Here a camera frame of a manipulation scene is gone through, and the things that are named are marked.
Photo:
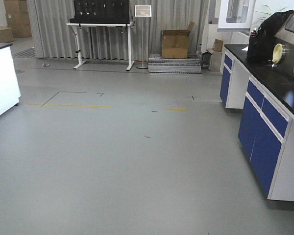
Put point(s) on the white cabinet at left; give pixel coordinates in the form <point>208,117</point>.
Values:
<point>9,87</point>

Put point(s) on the stack of metal grates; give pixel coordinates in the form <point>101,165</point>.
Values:
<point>159,65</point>

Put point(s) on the large open cardboard box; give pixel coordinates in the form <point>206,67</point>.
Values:
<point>175,43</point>

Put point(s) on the small cardboard box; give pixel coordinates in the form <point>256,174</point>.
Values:
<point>217,45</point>

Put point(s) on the sign holder stand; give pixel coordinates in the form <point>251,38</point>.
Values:
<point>142,11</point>

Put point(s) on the blue white lab bench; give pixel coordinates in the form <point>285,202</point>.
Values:
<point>266,132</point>

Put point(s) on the white fume hood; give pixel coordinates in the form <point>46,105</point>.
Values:
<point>235,15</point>

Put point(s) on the black backpack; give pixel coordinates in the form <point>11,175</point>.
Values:
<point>262,40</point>

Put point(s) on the grey curtain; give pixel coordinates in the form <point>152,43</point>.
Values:
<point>53,38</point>

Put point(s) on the yellow round cap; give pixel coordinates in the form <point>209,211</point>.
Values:
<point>277,53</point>

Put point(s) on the stacked cardboard boxes far left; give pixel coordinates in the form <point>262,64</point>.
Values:
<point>14,20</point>

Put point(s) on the white frame standing desk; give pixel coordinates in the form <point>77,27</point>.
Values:
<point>108,41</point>

